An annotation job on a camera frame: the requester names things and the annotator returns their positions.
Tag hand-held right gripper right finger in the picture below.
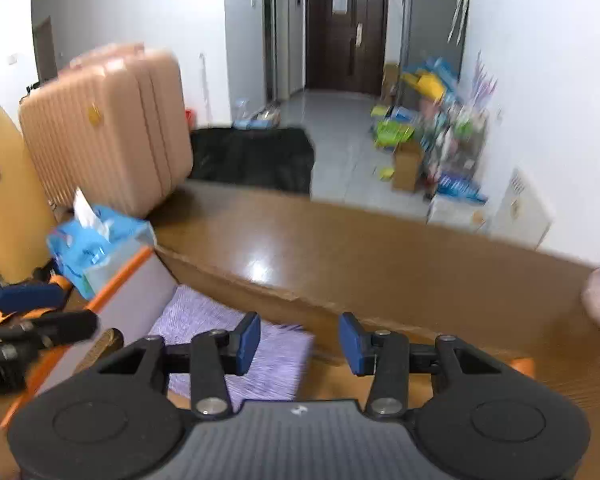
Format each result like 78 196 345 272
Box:
339 311 526 421

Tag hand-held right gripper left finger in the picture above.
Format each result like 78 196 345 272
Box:
75 311 262 421

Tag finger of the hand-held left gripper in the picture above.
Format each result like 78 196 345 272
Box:
0 284 66 317
0 310 99 397

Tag purple knitted cloth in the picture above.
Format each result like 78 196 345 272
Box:
147 285 316 412

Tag red cardboard box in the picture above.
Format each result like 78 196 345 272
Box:
0 245 538 431

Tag blue tissue pack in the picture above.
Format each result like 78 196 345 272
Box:
47 187 157 301

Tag yellow thermos jug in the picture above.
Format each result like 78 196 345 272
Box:
0 70 58 285

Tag white flat box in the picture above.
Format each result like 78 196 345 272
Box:
426 194 489 234

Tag brown cardboard carton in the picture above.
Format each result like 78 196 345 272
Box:
392 140 426 193

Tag pink ribbed suitcase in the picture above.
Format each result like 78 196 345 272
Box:
19 44 195 218

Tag white panel appliance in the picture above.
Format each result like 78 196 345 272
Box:
489 166 554 252

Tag blue packets on floor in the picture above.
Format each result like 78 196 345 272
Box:
232 99 282 132

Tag brown interior door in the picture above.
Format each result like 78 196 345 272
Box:
32 17 59 84

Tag blue and yellow clutter pile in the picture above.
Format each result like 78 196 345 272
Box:
371 56 462 152

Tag dark brown entrance door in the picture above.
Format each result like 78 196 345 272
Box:
305 0 390 96

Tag grey refrigerator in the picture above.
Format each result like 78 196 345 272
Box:
405 0 468 81

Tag orange strap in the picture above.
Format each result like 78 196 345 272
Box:
0 274 74 331

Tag wire storage cart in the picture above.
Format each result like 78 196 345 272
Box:
420 90 492 207

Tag grey door frame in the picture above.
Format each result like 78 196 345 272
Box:
263 0 292 103

